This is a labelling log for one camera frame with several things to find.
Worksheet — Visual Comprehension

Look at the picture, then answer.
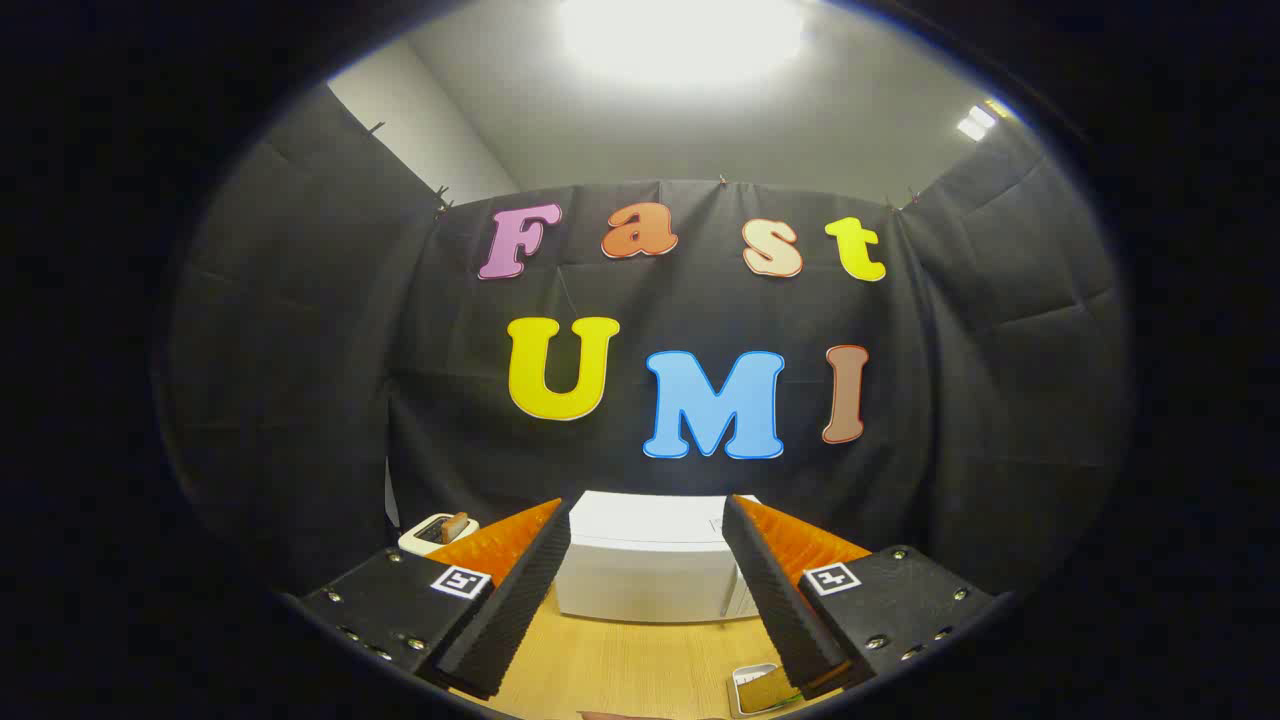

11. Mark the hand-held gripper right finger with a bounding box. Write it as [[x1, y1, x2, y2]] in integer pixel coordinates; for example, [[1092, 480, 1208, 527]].
[[722, 493, 996, 701]]

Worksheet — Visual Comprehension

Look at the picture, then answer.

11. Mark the black backdrop cloth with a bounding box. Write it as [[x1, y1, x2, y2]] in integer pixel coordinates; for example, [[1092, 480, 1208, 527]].
[[165, 85, 1131, 601]]

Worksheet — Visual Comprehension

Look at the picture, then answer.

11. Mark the small ceiling light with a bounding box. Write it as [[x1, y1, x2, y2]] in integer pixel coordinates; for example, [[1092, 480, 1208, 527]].
[[956, 100, 1001, 142]]

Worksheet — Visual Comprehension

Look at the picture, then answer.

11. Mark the white toaster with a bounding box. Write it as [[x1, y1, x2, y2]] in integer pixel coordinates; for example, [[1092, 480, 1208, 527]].
[[398, 512, 481, 557]]

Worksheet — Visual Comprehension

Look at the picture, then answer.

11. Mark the white rectangular food tray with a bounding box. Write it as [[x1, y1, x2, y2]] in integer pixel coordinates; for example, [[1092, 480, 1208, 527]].
[[728, 662, 806, 718]]

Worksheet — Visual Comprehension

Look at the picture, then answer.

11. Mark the white microwave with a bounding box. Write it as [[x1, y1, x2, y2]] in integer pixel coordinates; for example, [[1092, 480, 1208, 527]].
[[555, 490, 763, 624]]

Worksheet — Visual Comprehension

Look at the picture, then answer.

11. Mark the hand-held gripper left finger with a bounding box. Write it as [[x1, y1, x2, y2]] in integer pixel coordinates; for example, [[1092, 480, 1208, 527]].
[[300, 497, 573, 701]]

